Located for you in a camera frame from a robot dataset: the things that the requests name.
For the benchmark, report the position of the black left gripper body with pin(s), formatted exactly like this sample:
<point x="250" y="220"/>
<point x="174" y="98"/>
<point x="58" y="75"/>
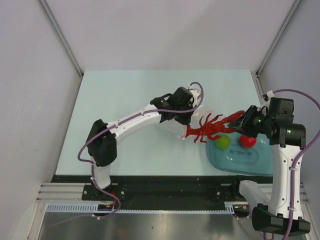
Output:
<point x="182" y="117"/>

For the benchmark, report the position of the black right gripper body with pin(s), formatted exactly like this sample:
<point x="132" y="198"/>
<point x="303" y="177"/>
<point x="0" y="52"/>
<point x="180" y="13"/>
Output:
<point x="257" y="124"/>

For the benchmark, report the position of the red fake food ball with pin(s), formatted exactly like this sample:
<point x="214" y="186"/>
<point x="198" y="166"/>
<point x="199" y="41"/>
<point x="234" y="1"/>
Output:
<point x="247" y="142"/>

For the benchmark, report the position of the clear zip top bag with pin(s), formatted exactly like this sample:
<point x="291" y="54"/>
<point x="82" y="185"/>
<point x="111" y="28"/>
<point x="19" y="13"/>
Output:
<point x="179" y="130"/>

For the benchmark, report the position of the green fake food ball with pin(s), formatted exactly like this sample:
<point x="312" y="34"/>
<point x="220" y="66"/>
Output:
<point x="223" y="142"/>

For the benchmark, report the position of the red fake lobster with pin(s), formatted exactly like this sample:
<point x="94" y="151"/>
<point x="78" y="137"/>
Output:
<point x="212" y="129"/>

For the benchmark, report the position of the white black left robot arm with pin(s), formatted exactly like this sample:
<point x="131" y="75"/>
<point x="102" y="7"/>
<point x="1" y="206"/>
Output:
<point x="104" y="138"/>

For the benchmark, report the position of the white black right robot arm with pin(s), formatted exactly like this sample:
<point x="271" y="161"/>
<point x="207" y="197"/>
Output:
<point x="282" y="213"/>

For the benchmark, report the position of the teal translucent plastic container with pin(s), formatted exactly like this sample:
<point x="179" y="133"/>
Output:
<point x="256" y="160"/>

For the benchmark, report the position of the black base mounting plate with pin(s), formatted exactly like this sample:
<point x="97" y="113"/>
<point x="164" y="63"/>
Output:
<point x="212" y="188"/>

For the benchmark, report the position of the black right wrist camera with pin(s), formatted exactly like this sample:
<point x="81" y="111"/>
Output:
<point x="279" y="110"/>

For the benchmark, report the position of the right aluminium corner post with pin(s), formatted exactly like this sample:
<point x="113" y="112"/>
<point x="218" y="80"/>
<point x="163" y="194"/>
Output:
<point x="289" y="17"/>

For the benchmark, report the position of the aluminium corner post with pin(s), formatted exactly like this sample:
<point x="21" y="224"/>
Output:
<point x="289" y="17"/>
<point x="53" y="23"/>

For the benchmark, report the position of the left aluminium corner post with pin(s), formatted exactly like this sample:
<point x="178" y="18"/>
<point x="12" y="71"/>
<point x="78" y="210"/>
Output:
<point x="53" y="23"/>

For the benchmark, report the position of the white slotted cable duct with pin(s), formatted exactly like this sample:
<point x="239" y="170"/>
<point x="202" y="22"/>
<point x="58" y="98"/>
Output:
<point x="79" y="208"/>

